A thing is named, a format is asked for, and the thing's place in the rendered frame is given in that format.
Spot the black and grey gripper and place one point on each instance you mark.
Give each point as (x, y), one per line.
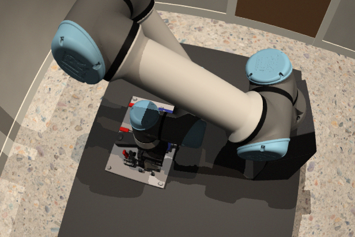
(156, 154)

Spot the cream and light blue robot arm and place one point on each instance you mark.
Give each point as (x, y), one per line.
(97, 35)

